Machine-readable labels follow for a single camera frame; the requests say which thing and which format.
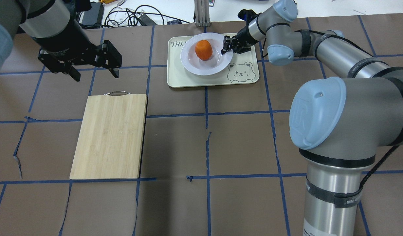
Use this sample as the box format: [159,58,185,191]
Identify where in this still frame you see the orange fruit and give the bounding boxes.
[195,39,213,60]

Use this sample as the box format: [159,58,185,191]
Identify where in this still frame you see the aluminium frame post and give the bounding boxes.
[194,0,211,27]

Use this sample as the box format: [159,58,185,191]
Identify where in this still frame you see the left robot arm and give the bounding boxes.
[0,0,122,82]

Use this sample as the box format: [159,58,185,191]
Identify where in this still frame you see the bamboo cutting board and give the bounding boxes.
[69,93,148,180]

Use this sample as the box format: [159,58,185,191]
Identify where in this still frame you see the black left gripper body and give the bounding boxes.
[38,40,122,74]

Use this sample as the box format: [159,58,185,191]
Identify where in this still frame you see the black cable bundle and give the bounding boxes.
[105,4,192,27]

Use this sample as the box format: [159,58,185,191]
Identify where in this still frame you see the cream bear tray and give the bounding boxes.
[167,36,260,88]

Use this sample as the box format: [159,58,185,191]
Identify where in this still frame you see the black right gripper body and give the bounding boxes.
[223,26,254,54]

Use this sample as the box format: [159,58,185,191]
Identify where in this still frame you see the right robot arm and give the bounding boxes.
[221,0,403,236]

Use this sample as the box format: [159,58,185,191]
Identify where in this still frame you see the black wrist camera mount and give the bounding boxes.
[237,9,258,22]

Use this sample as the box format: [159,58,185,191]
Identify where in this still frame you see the white ceramic plate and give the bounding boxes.
[180,32,233,76]

